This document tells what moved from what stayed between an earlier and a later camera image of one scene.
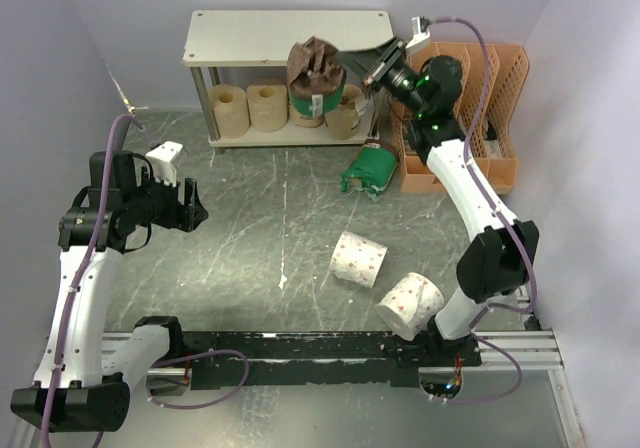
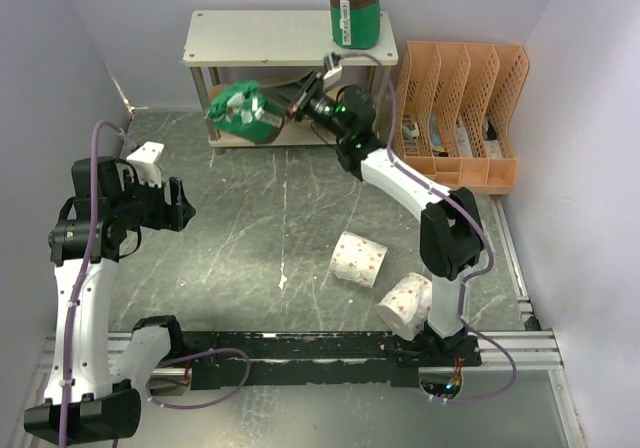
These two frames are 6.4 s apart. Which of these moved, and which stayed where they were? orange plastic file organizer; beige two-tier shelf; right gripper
Moved: right gripper
Stayed: orange plastic file organizer; beige two-tier shelf
